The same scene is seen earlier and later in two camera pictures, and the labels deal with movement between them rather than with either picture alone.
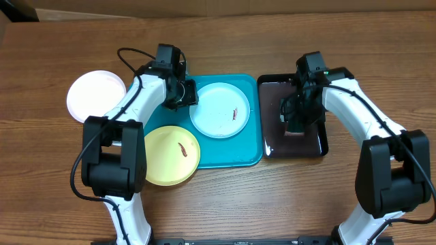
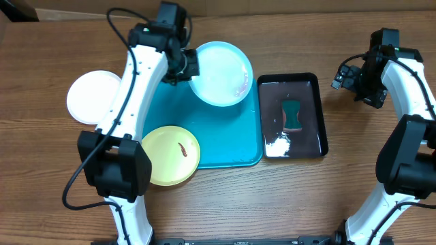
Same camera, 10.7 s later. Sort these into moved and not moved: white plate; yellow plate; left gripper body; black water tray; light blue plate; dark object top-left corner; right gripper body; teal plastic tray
Moved: left gripper body; right gripper body; light blue plate
Not moved: white plate; dark object top-left corner; black water tray; teal plastic tray; yellow plate
